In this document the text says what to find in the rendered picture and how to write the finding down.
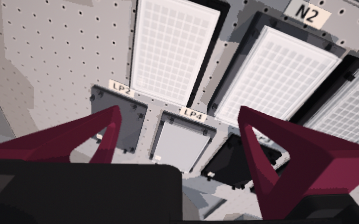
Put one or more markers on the white operator button panel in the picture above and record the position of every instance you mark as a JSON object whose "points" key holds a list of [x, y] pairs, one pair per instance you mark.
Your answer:
{"points": [[245, 217]]}

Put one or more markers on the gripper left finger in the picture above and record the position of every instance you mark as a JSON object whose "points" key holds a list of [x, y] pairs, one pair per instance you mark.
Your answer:
{"points": [[55, 144]]}

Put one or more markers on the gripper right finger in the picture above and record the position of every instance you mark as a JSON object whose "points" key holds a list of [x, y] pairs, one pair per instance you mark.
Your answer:
{"points": [[319, 163]]}

